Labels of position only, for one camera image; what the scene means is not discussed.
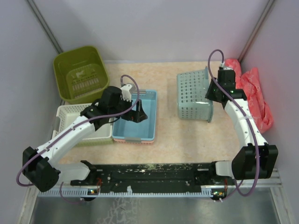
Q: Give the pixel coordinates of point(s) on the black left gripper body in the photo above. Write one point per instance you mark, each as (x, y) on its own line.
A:
(131, 115)

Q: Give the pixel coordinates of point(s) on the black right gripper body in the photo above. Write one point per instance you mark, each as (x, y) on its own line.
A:
(212, 94)

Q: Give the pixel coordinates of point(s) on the blue shallow plastic tray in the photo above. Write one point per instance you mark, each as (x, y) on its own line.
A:
(139, 129)

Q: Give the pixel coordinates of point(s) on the large teal perforated basket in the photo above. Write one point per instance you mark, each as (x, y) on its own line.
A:
(192, 103)

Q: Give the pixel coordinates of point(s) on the pink shallow plastic tray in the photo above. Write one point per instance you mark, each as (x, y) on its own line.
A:
(134, 141)

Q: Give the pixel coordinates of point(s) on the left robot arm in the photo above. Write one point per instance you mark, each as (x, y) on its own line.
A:
(40, 166)

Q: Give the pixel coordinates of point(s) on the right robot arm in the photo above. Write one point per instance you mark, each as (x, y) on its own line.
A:
(255, 153)

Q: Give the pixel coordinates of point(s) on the pink patterned plastic bag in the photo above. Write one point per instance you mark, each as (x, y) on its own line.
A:
(250, 83)

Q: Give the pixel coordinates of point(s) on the light green shallow tray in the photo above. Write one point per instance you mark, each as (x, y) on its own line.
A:
(100, 137)

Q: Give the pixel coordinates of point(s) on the olive green plastic basket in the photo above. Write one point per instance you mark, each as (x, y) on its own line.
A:
(81, 75)

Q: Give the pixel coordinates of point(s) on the white perforated tray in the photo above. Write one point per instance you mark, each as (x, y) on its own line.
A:
(66, 114)

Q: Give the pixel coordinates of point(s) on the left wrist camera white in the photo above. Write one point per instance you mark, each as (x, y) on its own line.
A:
(126, 92)

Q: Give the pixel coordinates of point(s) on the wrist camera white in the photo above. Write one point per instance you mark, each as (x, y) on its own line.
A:
(126, 92)
(222, 66)

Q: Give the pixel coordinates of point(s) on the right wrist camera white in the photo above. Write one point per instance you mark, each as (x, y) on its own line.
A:
(222, 66)

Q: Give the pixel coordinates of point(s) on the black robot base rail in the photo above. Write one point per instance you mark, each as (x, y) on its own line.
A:
(152, 177)

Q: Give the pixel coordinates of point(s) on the right corner metal post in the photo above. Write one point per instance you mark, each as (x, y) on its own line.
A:
(257, 28)

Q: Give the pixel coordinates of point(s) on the corner metal post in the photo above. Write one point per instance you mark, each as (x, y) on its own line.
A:
(257, 28)
(47, 30)

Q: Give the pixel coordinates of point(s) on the white slotted cable duct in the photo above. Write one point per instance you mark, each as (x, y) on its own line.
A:
(86, 192)

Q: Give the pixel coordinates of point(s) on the aluminium frame rail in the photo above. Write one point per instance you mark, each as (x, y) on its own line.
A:
(273, 181)

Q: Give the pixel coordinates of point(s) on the left corner metal post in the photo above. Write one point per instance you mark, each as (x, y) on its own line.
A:
(47, 30)

